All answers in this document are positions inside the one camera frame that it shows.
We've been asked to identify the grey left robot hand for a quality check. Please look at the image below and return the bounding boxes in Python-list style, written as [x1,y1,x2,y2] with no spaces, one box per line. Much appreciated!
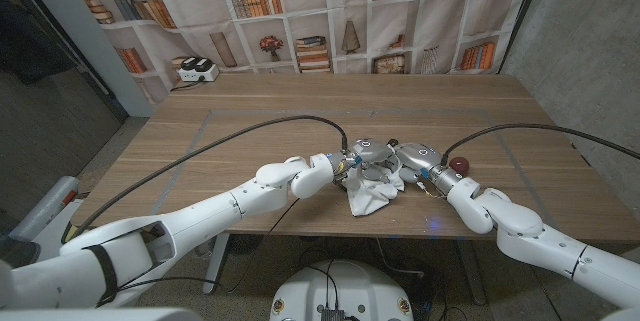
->
[344,138,401,185]

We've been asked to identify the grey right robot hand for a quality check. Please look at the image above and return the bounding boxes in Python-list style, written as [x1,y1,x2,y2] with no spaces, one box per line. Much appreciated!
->
[394,141,446,185]

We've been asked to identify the black framed hand mirror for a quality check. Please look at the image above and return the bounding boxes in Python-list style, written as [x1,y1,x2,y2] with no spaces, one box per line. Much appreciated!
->
[337,138,400,192]

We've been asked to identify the white cloth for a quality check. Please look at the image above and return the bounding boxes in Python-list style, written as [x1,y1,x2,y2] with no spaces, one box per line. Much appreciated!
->
[344,158,405,218]

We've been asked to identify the dark red ball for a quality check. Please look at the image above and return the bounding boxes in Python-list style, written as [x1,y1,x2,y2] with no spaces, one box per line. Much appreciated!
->
[448,156,471,176]

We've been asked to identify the grey table leg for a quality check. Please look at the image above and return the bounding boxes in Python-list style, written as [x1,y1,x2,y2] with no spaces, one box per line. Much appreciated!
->
[457,239,489,306]

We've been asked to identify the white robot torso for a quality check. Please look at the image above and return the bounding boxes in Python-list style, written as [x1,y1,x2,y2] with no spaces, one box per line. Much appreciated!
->
[269,259,415,321]

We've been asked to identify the printed bookshelf backdrop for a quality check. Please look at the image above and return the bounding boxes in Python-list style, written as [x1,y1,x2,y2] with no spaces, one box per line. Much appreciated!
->
[58,0,539,105]

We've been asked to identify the black backdrop stand pole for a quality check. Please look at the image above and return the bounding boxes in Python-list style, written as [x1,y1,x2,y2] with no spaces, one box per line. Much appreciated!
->
[497,0,551,75]

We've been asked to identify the white power adapter box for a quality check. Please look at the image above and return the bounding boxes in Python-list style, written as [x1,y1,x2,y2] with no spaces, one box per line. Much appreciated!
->
[176,55,220,83]

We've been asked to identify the white table leg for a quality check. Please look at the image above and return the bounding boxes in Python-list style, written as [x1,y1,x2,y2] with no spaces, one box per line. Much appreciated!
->
[202,238,231,295]

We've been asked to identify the grey cylinder with red mark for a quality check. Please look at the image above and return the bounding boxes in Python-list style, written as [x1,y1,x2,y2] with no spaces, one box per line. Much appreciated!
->
[8,175,80,242]

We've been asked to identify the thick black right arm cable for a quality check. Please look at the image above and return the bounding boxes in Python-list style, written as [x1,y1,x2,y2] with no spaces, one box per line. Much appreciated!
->
[439,122,640,167]

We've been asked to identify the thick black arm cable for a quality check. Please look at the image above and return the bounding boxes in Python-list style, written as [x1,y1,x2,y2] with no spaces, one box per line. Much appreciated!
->
[69,114,350,242]
[439,122,640,167]

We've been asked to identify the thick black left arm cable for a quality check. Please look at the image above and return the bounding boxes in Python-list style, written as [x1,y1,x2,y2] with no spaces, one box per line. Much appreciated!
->
[69,114,350,242]

